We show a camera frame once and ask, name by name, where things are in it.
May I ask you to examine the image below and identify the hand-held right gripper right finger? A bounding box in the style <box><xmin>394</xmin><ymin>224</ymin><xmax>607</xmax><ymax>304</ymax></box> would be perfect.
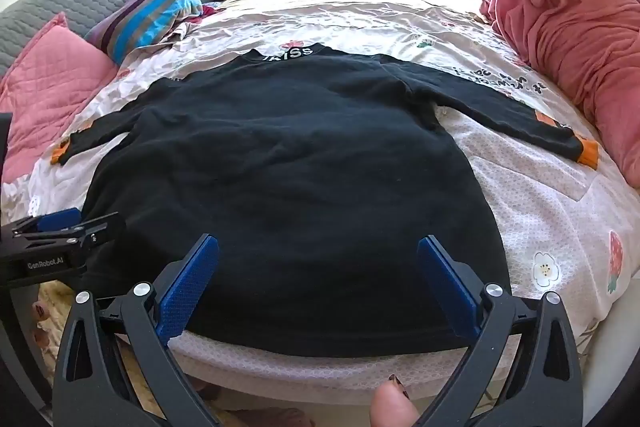
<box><xmin>416</xmin><ymin>235</ymin><xmax>585</xmax><ymax>427</ymax></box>

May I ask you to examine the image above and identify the pink red duvet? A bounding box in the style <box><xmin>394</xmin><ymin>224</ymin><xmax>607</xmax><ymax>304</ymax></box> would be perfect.
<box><xmin>477</xmin><ymin>0</ymin><xmax>640</xmax><ymax>188</ymax></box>

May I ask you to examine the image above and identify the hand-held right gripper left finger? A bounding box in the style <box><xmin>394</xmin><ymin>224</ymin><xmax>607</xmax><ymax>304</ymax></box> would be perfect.
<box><xmin>51</xmin><ymin>233</ymin><xmax>226</xmax><ymax>427</ymax></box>

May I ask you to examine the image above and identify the black sweater with orange cuffs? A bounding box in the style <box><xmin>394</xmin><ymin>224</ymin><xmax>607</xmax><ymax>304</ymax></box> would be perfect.
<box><xmin>50</xmin><ymin>43</ymin><xmax>599</xmax><ymax>359</ymax></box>

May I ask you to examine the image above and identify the striped blue purple pillow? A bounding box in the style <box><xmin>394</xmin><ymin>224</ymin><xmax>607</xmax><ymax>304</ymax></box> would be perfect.
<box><xmin>85</xmin><ymin>0</ymin><xmax>203</xmax><ymax>65</ymax></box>

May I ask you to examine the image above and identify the strawberry printed bed sheet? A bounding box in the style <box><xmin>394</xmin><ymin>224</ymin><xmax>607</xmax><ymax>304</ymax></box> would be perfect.
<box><xmin>0</xmin><ymin>0</ymin><xmax>640</xmax><ymax>408</ymax></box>

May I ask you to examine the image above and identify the person's right hand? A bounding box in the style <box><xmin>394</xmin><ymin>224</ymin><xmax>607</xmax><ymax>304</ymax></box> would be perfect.
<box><xmin>370</xmin><ymin>374</ymin><xmax>422</xmax><ymax>427</ymax></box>

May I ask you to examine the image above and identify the pink quilted pillow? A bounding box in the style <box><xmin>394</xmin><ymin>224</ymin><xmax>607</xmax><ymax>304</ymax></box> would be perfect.
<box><xmin>0</xmin><ymin>12</ymin><xmax>119</xmax><ymax>185</ymax></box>

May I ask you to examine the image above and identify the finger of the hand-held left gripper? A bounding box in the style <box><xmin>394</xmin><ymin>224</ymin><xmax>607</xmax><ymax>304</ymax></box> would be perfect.
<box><xmin>12</xmin><ymin>213</ymin><xmax>127</xmax><ymax>267</ymax></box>
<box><xmin>14</xmin><ymin>207</ymin><xmax>83</xmax><ymax>239</ymax></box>

